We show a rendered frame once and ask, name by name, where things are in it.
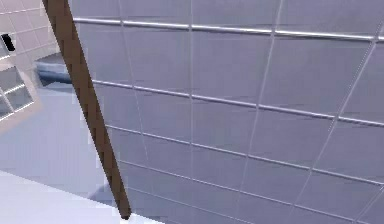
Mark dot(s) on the brown wooden room door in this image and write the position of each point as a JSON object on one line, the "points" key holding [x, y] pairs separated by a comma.
{"points": [[87, 100]]}

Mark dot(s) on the pale framed paned window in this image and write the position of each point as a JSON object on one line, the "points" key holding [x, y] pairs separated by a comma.
{"points": [[13, 95]]}

